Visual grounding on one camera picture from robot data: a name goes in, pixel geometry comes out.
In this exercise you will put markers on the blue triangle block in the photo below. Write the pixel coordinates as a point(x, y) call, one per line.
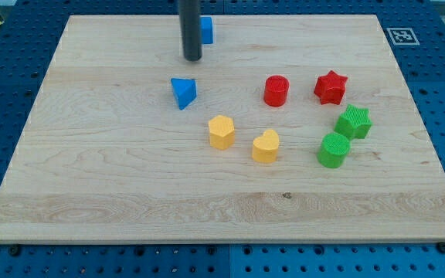
point(184, 91)

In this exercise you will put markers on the blue cube block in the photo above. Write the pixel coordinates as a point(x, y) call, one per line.
point(207, 30)

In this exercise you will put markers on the yellow hexagon block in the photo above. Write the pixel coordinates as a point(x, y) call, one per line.
point(221, 132)

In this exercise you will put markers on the yellow heart block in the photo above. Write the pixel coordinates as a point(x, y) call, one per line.
point(266, 146)

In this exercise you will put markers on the red cylinder block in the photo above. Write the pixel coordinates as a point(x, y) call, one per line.
point(275, 91)

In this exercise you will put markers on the wooden board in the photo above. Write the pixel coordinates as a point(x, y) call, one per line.
point(107, 157)

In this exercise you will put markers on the green cylinder block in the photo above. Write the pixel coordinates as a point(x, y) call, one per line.
point(333, 151)

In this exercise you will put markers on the red star block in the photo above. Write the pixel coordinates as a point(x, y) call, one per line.
point(330, 88)

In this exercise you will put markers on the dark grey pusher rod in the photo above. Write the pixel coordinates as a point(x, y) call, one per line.
point(189, 18)

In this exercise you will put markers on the green star block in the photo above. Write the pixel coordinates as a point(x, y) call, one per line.
point(354, 122)

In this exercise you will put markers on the white fiducial marker tag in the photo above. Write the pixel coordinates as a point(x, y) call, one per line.
point(402, 36)

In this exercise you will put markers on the black bolt left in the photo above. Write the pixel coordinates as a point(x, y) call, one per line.
point(14, 250)

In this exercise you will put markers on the black bolt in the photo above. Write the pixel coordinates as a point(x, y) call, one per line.
point(440, 246)
point(14, 250)

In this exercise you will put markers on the black bolt right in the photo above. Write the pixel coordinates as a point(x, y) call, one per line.
point(440, 246)

